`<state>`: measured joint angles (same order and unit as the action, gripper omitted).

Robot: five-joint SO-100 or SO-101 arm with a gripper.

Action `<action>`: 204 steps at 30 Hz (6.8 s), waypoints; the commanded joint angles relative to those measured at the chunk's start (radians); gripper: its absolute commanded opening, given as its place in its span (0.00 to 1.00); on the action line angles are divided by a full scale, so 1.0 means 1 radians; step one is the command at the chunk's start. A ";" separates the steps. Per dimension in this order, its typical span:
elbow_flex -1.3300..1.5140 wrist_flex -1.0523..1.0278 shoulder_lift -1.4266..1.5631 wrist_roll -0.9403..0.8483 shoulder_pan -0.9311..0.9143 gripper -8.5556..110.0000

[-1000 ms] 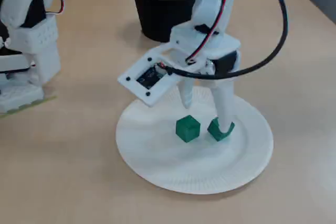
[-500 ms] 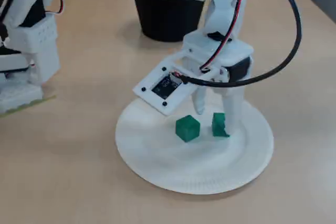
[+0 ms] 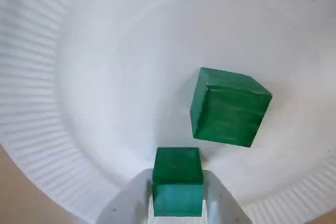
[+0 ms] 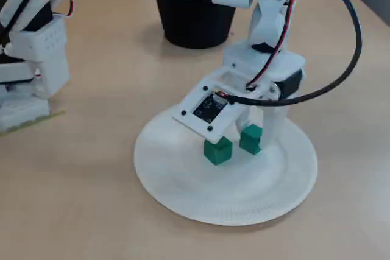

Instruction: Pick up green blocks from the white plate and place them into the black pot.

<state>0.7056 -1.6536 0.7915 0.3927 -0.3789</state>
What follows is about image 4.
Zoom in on green base mounting tape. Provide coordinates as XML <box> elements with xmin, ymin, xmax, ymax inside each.
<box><xmin>0</xmin><ymin>110</ymin><xmax>66</xmax><ymax>135</ymax></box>

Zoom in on red white thin wire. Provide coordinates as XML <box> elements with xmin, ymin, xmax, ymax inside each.
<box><xmin>51</xmin><ymin>0</ymin><xmax>76</xmax><ymax>19</ymax></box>

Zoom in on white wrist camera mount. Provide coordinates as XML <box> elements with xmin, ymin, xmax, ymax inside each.
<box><xmin>171</xmin><ymin>64</ymin><xmax>254</xmax><ymax>144</ymax></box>

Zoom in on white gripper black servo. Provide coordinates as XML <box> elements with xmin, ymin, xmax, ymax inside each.
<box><xmin>224</xmin><ymin>39</ymin><xmax>307</xmax><ymax>146</ymax></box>

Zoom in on white paper plate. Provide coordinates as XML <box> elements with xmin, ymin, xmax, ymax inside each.
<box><xmin>133</xmin><ymin>106</ymin><xmax>318</xmax><ymax>227</ymax></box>

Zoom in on green block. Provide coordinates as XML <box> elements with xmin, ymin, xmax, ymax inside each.
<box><xmin>239</xmin><ymin>123</ymin><xmax>264</xmax><ymax>155</ymax></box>
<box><xmin>203</xmin><ymin>137</ymin><xmax>234</xmax><ymax>166</ymax></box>

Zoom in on red black servo wire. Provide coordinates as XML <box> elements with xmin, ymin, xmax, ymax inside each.
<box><xmin>246</xmin><ymin>0</ymin><xmax>317</xmax><ymax>92</ymax></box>

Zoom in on black round pot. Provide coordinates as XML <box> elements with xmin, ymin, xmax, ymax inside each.
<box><xmin>155</xmin><ymin>0</ymin><xmax>237</xmax><ymax>49</ymax></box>

